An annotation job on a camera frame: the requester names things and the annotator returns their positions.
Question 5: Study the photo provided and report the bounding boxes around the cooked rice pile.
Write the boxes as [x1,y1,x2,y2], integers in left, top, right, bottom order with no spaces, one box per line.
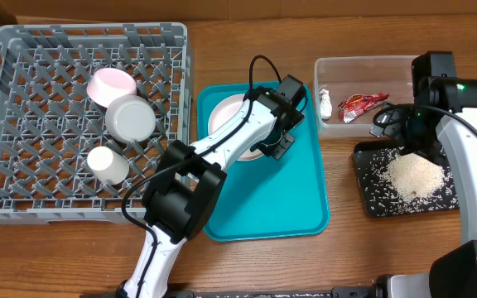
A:
[383,152,446,199]

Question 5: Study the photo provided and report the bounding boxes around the red snack wrapper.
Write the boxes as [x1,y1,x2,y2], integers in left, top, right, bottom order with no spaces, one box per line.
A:
[338,93,390,123]

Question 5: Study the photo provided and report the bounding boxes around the white round plate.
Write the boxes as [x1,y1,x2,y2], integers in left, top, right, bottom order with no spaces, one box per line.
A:
[208,94,263,161]

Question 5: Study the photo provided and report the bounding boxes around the white tissue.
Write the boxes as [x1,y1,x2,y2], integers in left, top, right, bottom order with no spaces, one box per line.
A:
[319,89,333,120]

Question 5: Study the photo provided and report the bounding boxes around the grey-green bowl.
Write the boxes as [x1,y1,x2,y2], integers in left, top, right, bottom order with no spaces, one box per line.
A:
[105,94,157,143]

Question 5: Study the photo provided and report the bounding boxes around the white cup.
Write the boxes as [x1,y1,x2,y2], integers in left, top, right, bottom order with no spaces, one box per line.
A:
[86,147,129,185]

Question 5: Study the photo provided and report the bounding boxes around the pink bowl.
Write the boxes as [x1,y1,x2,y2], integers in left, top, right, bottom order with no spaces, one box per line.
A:
[86,68,137,108]

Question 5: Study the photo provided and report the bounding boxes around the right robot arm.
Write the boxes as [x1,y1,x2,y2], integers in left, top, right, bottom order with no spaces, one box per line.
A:
[369,51,477,297]

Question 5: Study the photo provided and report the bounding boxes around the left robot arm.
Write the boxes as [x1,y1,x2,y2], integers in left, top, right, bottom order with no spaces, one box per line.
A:
[115,75,308,297]

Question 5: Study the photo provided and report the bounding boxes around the grey dishwasher rack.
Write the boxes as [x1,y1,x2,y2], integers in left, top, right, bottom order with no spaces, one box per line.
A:
[0,22,194,224]

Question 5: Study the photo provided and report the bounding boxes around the teal plastic tray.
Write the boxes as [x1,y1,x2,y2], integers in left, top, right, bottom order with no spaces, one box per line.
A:
[205,102,330,242]

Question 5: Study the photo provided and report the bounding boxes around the black tray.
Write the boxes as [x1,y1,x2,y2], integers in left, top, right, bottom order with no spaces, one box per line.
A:
[353,140,459,218]

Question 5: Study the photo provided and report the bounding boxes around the clear plastic bin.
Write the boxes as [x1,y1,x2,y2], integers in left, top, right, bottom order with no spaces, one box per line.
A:
[314,55,415,138]

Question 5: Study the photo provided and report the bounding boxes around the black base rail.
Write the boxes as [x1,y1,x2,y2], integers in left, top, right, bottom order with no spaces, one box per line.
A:
[164,286,387,298]

